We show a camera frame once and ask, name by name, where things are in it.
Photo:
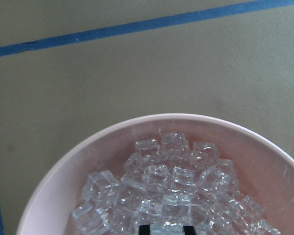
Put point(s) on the black ice tongs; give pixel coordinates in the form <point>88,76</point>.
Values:
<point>159,230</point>

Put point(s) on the pink bowl with ice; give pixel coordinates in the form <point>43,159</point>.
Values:
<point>265,171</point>

